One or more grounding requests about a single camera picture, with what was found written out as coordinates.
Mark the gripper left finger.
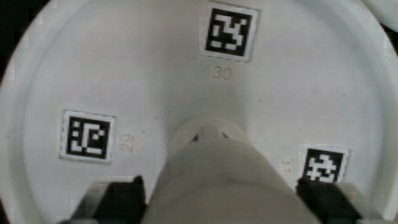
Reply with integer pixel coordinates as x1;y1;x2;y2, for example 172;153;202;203
58;176;145;224

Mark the white round table top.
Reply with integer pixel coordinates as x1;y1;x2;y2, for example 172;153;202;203
0;0;398;224

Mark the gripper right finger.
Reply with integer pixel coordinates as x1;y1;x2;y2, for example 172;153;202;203
295;178;380;224

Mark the white cylindrical table leg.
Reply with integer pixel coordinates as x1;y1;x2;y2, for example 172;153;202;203
142;115;320;224

